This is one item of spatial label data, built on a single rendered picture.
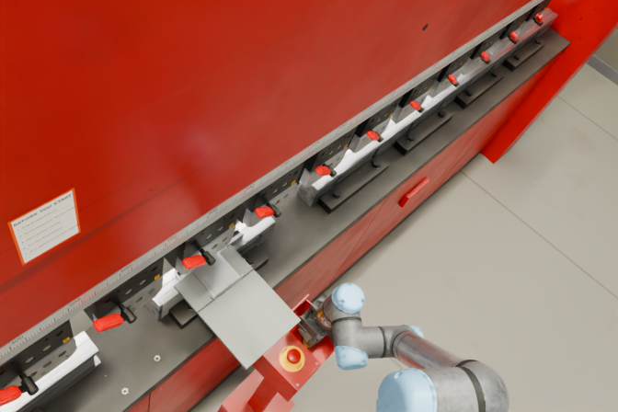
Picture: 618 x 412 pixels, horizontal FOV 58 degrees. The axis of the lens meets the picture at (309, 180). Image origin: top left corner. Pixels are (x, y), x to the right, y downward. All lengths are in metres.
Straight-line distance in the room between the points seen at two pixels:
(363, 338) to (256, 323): 0.26
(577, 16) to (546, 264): 1.28
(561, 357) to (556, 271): 0.48
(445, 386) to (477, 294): 1.94
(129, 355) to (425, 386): 0.75
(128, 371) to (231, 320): 0.27
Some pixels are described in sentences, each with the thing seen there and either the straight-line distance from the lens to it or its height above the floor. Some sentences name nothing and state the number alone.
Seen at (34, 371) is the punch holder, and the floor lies 1.16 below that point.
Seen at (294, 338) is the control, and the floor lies 0.78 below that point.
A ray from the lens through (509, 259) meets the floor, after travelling 3.13.
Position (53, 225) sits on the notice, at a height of 1.58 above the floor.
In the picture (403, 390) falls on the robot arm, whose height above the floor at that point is 1.39.
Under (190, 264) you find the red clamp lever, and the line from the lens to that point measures 1.14.
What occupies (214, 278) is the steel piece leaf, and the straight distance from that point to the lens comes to 1.40.
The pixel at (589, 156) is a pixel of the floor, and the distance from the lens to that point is 4.01.
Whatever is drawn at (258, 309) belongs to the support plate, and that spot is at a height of 1.00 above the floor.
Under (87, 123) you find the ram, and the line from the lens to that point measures 0.67.
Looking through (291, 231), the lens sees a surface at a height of 0.88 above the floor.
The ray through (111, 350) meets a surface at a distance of 1.46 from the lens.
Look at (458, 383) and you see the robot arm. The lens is 1.02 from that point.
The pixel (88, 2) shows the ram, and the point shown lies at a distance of 0.56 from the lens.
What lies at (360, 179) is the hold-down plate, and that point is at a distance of 1.79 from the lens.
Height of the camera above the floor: 2.26
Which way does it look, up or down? 52 degrees down
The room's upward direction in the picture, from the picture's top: 24 degrees clockwise
